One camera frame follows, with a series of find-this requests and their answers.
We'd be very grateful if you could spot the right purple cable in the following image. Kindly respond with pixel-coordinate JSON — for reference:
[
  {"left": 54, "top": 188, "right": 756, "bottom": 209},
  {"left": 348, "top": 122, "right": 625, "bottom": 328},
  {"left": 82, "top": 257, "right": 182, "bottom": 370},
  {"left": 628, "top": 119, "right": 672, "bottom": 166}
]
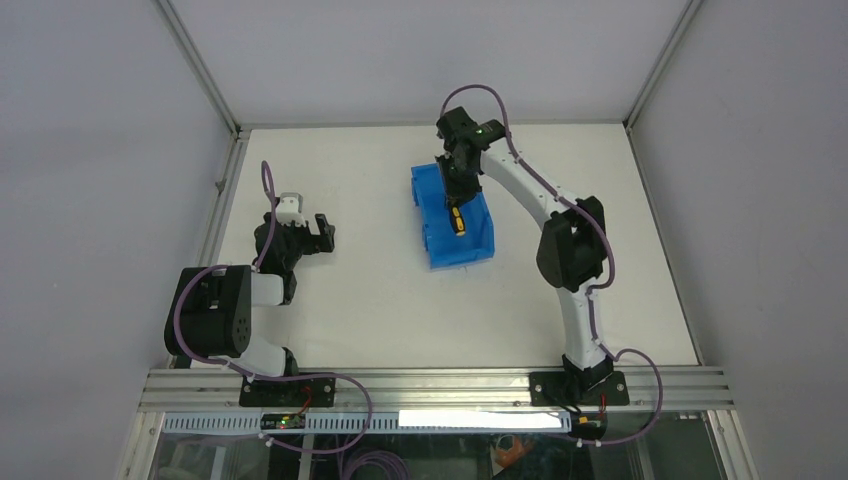
[{"left": 439, "top": 84, "right": 664, "bottom": 446}]

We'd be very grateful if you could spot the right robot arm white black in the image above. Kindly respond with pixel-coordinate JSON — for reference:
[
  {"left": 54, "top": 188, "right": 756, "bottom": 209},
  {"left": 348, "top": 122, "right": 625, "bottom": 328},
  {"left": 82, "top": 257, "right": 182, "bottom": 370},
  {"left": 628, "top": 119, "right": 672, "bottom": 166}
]
[{"left": 436, "top": 107, "right": 613, "bottom": 405}]

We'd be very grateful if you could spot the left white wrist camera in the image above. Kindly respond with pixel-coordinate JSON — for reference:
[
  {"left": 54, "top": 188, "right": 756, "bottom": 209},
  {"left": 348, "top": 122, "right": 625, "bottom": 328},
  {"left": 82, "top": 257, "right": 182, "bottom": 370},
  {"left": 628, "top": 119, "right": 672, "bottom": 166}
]
[{"left": 275, "top": 192, "right": 307, "bottom": 227}]

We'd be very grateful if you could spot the small electronics board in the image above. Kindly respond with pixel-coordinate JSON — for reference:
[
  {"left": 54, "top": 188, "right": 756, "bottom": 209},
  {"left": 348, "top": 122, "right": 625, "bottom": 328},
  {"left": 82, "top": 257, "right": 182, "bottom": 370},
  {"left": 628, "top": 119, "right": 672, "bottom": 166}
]
[{"left": 260, "top": 413, "right": 306, "bottom": 431}]

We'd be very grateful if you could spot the blue plastic bin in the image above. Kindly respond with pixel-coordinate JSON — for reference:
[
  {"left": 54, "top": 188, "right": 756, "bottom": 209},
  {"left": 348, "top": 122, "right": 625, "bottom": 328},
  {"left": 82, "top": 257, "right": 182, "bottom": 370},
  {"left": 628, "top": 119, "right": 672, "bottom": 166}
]
[{"left": 411, "top": 163, "right": 496, "bottom": 270}]

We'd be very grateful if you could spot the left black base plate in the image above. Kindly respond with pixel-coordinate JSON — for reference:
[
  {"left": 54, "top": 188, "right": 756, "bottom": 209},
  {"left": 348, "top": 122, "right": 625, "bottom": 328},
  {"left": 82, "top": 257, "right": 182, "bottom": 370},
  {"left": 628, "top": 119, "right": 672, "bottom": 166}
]
[{"left": 238, "top": 373, "right": 336, "bottom": 409}]

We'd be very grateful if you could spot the black yellow screwdriver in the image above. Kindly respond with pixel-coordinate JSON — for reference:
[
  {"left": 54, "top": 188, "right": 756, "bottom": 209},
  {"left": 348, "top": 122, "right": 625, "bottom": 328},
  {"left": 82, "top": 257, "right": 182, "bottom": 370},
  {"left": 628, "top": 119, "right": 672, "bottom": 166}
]
[{"left": 449, "top": 206, "right": 466, "bottom": 236}]

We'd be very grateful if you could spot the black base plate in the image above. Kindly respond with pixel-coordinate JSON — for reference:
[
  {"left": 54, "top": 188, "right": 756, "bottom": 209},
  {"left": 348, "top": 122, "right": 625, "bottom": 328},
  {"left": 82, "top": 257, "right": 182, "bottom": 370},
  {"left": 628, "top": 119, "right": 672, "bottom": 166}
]
[
  {"left": 528, "top": 371, "right": 630, "bottom": 408},
  {"left": 238, "top": 373, "right": 336, "bottom": 409}
]

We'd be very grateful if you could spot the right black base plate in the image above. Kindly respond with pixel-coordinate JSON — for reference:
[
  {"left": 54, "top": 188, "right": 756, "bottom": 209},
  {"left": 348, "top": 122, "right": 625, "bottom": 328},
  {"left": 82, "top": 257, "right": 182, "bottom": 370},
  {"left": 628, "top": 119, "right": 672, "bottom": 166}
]
[{"left": 528, "top": 371, "right": 630, "bottom": 408}]

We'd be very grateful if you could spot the slotted cable duct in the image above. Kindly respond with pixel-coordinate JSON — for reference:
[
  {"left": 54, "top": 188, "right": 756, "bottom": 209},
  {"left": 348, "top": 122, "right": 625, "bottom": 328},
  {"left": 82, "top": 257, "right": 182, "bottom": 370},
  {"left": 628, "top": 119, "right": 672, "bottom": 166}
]
[{"left": 163, "top": 410, "right": 571, "bottom": 436}]

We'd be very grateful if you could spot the orange object below table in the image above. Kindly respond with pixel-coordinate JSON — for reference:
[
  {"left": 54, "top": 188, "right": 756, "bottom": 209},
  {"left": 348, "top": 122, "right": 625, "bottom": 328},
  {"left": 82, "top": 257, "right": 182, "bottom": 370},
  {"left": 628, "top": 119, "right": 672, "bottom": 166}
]
[{"left": 492, "top": 434, "right": 534, "bottom": 468}]

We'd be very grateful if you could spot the aluminium front rail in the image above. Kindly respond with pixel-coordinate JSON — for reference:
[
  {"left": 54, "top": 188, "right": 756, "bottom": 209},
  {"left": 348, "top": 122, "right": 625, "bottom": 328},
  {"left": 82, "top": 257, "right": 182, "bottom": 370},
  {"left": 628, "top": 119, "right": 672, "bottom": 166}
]
[{"left": 138, "top": 366, "right": 736, "bottom": 412}]

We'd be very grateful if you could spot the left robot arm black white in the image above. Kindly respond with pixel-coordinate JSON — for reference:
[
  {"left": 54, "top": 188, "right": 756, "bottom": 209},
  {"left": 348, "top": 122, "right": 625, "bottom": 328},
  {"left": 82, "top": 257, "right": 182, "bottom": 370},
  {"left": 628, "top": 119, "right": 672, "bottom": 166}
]
[{"left": 164, "top": 213, "right": 336, "bottom": 406}]

